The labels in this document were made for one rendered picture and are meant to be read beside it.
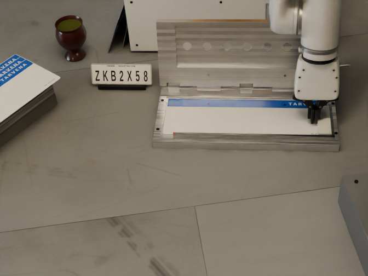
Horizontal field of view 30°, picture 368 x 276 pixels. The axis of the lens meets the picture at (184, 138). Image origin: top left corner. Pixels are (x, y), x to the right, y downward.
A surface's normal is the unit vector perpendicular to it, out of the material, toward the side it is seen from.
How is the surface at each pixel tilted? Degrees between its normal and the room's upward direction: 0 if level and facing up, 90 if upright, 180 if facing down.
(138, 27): 90
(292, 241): 0
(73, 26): 0
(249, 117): 0
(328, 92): 77
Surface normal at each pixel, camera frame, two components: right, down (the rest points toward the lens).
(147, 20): -0.08, 0.71
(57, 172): -0.06, -0.71
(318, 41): -0.25, 0.54
